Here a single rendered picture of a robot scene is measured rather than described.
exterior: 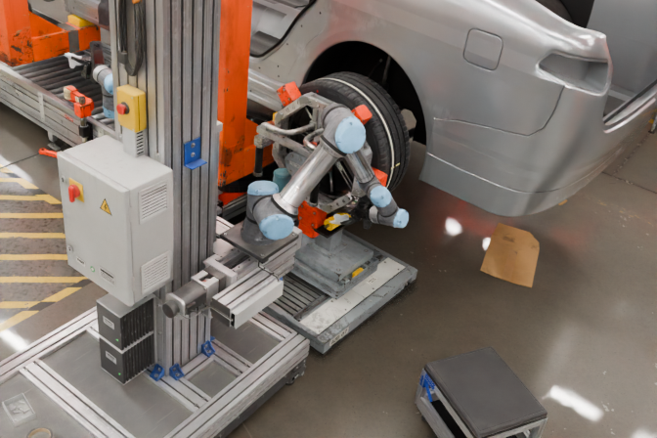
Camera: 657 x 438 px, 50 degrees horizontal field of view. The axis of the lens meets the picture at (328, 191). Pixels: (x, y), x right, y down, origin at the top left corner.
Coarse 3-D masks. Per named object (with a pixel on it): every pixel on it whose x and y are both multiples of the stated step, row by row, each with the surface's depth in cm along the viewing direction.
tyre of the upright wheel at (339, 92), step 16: (320, 80) 328; (336, 80) 326; (352, 80) 327; (368, 80) 330; (336, 96) 320; (352, 96) 316; (368, 96) 322; (384, 96) 327; (384, 112) 320; (400, 112) 328; (368, 128) 315; (384, 128) 317; (400, 128) 325; (384, 144) 317; (400, 144) 326; (384, 160) 318; (400, 160) 329; (400, 176) 337
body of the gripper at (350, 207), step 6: (354, 198) 293; (360, 198) 289; (348, 204) 290; (354, 204) 291; (360, 204) 287; (366, 204) 285; (372, 204) 287; (348, 210) 290; (354, 210) 288; (360, 210) 287; (366, 210) 284; (354, 216) 292; (360, 216) 291; (366, 216) 286
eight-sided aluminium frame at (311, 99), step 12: (312, 96) 323; (288, 108) 331; (300, 108) 332; (324, 108) 317; (276, 120) 339; (276, 144) 345; (276, 156) 348; (360, 192) 322; (324, 204) 339; (336, 204) 333
